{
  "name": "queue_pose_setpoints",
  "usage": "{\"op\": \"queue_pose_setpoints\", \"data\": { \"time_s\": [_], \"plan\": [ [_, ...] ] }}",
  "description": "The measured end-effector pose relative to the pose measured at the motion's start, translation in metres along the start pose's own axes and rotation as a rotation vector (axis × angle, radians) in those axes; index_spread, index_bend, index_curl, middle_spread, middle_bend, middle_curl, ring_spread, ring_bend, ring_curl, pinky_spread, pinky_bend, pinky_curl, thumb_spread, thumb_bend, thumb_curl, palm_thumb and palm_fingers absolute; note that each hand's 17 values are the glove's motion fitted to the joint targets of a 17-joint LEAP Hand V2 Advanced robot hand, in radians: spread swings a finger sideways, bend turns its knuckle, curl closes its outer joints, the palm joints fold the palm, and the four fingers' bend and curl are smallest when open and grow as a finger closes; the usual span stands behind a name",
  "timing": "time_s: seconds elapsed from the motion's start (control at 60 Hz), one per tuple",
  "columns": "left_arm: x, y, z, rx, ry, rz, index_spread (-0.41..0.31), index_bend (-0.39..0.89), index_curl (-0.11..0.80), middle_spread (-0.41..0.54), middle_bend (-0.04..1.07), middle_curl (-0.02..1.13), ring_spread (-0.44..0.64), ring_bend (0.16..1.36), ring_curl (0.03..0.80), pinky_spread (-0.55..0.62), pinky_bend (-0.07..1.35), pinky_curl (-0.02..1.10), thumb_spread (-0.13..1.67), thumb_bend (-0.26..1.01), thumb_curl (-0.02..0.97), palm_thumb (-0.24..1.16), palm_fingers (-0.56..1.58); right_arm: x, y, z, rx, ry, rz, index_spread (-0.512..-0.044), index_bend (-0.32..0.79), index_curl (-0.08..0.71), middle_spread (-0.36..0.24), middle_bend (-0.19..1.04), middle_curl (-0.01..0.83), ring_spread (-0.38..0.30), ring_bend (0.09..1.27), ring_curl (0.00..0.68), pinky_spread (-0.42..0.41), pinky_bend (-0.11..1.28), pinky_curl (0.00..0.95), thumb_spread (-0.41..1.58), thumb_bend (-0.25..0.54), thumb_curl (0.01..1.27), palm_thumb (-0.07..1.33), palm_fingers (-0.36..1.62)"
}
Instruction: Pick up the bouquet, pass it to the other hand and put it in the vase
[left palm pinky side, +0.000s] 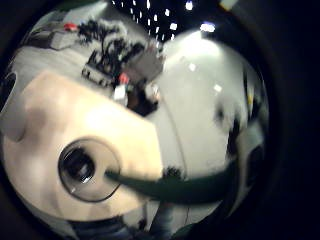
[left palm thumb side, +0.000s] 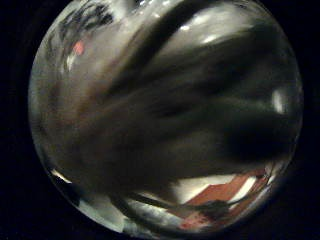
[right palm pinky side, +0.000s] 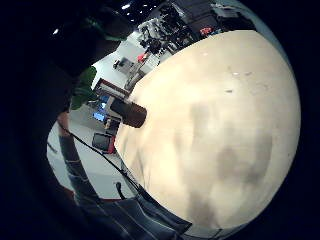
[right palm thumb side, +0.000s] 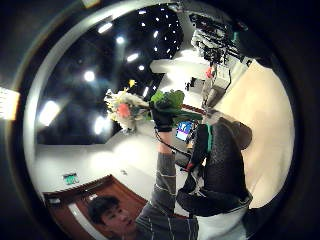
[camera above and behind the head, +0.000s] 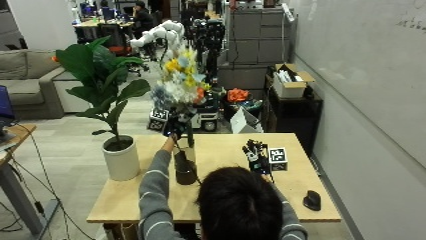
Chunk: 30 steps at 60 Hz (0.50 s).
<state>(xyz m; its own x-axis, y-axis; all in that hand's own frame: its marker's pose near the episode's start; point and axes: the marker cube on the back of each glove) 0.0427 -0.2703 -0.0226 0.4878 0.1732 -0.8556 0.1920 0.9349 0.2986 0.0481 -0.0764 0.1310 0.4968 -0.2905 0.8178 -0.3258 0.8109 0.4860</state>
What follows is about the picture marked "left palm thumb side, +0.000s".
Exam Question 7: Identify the red and white flat object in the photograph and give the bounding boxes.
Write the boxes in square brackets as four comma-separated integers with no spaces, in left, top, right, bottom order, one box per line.
[179,168,272,232]

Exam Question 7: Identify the small pink red object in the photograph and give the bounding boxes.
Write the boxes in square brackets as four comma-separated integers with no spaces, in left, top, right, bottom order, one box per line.
[72,39,86,57]

